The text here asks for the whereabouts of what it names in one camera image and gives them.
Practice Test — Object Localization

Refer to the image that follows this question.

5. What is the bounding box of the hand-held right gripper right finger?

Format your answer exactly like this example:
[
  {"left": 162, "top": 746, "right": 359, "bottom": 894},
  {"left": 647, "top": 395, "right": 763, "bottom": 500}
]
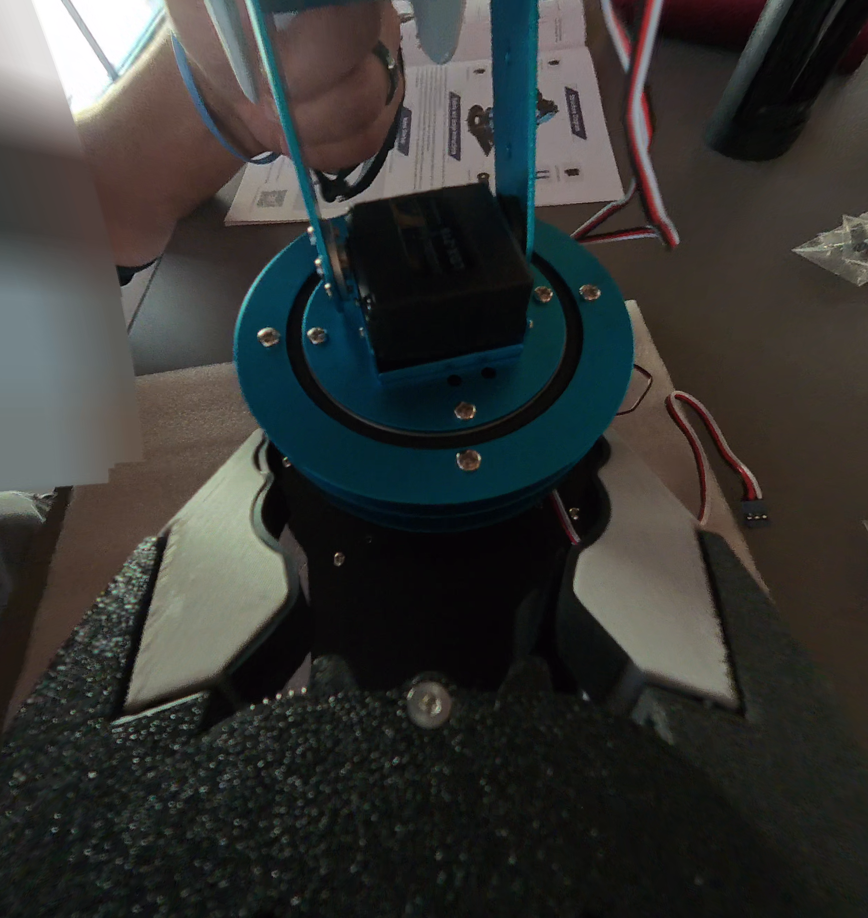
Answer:
[{"left": 556, "top": 445, "right": 743, "bottom": 711}]

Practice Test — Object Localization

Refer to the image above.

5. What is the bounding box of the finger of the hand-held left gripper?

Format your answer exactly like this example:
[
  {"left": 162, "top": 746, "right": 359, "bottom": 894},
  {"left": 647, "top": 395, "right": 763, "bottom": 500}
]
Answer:
[{"left": 206, "top": 0, "right": 264, "bottom": 101}]

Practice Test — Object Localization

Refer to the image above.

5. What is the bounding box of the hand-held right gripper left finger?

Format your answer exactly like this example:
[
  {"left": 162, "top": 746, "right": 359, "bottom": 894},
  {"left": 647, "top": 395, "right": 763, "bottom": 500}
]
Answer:
[{"left": 124, "top": 430, "right": 309, "bottom": 712}]

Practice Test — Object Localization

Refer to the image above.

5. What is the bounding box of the black metal base plate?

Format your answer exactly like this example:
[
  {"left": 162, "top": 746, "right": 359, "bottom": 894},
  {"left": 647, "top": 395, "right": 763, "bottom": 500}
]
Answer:
[{"left": 258, "top": 434, "right": 616, "bottom": 693}]

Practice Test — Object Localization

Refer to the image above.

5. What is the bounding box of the teal blue object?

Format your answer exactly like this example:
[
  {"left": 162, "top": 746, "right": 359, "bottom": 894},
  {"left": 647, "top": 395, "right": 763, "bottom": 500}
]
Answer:
[{"left": 233, "top": 0, "right": 636, "bottom": 535}]

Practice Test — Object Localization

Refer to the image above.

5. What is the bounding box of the person's left forearm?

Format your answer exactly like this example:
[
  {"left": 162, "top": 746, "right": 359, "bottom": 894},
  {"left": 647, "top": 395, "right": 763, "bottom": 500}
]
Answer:
[{"left": 76, "top": 0, "right": 292, "bottom": 277}]

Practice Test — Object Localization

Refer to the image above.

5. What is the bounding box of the person's left hand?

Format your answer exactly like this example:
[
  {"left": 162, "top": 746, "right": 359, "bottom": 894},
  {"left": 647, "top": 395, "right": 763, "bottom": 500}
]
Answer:
[{"left": 276, "top": 0, "right": 408, "bottom": 175}]

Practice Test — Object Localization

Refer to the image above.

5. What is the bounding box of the blue wristband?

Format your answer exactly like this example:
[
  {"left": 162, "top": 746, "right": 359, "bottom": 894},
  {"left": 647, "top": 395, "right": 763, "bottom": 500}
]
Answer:
[{"left": 169, "top": 32, "right": 283, "bottom": 167}]

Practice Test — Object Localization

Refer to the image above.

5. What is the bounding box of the large glass window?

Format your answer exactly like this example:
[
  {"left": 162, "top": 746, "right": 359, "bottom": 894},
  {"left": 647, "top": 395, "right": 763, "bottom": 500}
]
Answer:
[{"left": 33, "top": 0, "right": 173, "bottom": 116}]

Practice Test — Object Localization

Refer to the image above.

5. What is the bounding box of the white foam sheet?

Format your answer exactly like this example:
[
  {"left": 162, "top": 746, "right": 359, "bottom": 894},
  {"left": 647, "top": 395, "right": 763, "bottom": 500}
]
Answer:
[{"left": 4, "top": 297, "right": 773, "bottom": 718}]

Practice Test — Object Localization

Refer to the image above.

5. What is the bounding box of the instruction manual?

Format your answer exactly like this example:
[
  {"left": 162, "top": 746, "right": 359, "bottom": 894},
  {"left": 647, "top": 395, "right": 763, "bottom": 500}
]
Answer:
[{"left": 225, "top": 0, "right": 625, "bottom": 227}]

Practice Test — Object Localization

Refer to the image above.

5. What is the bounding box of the large dark red roll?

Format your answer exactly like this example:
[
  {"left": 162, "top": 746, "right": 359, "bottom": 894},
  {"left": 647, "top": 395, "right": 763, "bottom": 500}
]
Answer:
[{"left": 606, "top": 0, "right": 868, "bottom": 74}]

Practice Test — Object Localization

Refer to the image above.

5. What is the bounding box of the black bottle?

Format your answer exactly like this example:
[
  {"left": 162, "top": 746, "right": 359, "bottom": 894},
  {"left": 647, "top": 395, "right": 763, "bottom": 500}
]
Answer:
[{"left": 705, "top": 0, "right": 868, "bottom": 163}]

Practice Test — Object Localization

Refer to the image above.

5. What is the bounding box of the clear bag of parts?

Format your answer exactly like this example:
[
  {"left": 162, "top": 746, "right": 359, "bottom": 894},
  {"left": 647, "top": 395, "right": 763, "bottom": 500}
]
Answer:
[{"left": 791, "top": 210, "right": 868, "bottom": 288}]

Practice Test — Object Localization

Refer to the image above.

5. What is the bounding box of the loose servo cable with plug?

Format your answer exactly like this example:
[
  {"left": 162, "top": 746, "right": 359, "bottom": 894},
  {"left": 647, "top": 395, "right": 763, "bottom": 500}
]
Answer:
[{"left": 617, "top": 362, "right": 773, "bottom": 529}]

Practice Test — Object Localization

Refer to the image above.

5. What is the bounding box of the red white wire bundle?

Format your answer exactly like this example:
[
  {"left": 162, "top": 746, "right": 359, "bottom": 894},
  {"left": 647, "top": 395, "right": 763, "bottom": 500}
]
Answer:
[{"left": 570, "top": 0, "right": 684, "bottom": 250}]

